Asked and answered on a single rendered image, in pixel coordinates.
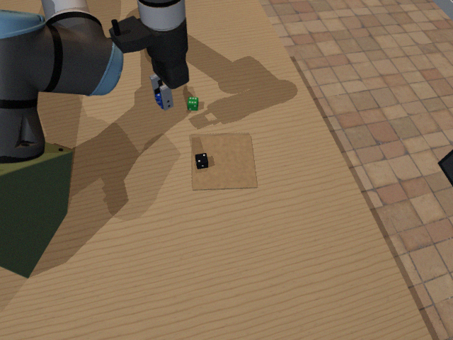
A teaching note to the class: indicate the green die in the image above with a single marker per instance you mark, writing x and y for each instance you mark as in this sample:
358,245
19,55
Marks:
193,103

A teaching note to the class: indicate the blue die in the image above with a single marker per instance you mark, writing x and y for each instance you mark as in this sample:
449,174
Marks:
158,99

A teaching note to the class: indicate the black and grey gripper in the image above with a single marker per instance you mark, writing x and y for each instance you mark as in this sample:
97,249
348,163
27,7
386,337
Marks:
167,47

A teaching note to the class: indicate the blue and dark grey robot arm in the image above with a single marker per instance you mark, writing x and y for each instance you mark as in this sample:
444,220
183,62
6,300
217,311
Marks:
68,54

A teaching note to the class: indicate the tan cork mat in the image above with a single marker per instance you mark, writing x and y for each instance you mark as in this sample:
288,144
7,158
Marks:
230,163

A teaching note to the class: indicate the black die with white pips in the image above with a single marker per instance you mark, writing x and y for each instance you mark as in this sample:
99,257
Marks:
201,161

